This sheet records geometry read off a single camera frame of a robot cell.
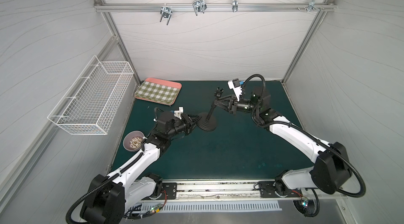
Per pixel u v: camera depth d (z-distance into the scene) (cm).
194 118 74
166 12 79
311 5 77
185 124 69
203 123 73
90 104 69
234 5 78
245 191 75
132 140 86
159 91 115
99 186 39
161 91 115
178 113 75
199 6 77
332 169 41
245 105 64
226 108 65
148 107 106
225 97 68
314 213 68
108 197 39
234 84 63
